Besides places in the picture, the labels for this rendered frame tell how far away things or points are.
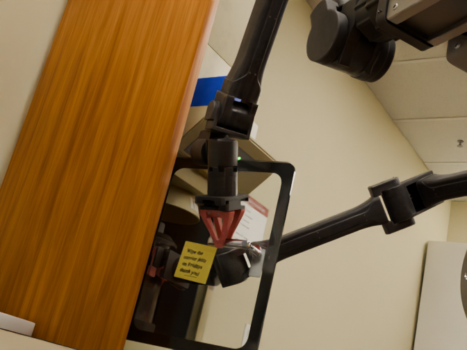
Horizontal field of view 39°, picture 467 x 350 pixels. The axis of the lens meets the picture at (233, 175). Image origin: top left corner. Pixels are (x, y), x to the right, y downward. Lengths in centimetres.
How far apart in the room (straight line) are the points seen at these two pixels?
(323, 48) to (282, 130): 186
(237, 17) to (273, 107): 102
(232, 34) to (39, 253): 72
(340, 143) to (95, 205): 203
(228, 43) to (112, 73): 32
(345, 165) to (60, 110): 197
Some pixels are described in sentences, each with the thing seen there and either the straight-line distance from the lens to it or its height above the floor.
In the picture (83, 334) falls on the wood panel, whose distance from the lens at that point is 133.
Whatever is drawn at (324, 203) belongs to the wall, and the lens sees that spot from 314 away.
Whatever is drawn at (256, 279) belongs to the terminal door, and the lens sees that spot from 127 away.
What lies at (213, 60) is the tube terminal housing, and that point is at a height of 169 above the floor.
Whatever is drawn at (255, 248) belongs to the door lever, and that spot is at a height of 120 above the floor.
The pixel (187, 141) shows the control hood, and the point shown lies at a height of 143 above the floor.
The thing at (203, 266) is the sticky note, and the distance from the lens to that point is 133.
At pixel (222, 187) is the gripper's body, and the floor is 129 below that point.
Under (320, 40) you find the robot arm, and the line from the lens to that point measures 96.
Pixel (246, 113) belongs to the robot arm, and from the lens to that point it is 125.
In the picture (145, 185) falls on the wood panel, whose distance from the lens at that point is 135.
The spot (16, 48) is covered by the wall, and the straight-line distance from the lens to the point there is 178.
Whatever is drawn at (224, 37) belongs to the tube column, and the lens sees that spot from 170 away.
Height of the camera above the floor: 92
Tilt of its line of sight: 19 degrees up
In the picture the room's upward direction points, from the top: 14 degrees clockwise
